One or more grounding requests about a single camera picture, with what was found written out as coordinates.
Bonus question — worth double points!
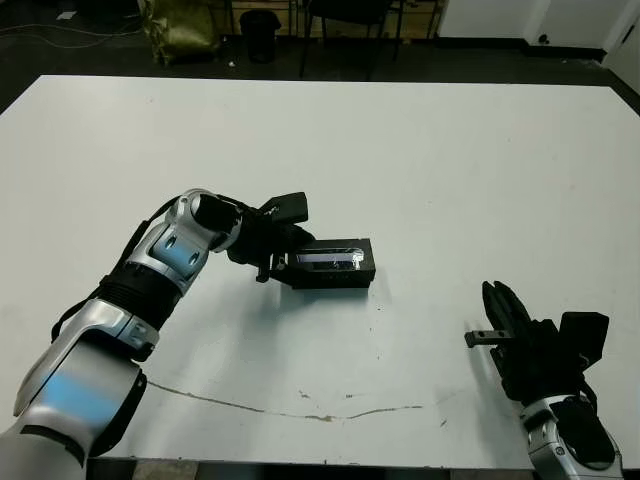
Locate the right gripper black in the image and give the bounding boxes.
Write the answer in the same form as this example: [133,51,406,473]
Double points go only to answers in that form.
[463,279,585,402]

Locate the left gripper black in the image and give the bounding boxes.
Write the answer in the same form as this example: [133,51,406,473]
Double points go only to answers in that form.
[226,202,320,290]

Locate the black box lid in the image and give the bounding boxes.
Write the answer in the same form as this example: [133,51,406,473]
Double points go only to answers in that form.
[286,237,377,292]

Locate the black trash bin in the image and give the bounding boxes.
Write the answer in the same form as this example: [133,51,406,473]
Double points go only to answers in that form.
[239,10,282,64]

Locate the yellow-green plastic bag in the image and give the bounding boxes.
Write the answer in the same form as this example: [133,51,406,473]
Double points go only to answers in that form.
[139,0,222,65]

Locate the black mesh office chair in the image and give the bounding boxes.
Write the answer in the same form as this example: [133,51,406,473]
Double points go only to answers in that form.
[298,0,402,82]

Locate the white door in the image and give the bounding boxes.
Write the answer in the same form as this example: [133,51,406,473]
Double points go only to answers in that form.
[601,0,640,94]

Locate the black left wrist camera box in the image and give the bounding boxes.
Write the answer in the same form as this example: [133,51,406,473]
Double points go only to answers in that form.
[259,190,312,224]

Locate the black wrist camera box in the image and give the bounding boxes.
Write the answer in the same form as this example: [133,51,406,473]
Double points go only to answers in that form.
[558,310,611,372]
[259,190,312,224]

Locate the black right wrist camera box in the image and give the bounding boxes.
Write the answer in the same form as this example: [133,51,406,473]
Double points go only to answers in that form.
[558,310,611,372]

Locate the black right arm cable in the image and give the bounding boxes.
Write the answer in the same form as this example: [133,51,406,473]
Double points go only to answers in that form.
[573,366,602,417]

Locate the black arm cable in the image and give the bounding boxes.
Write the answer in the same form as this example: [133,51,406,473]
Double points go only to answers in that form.
[51,196,182,346]
[573,366,602,417]

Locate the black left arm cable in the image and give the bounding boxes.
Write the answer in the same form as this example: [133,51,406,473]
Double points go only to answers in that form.
[51,196,182,346]

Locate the thin white floor cable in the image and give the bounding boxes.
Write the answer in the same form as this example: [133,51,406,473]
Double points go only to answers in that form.
[0,21,147,52]

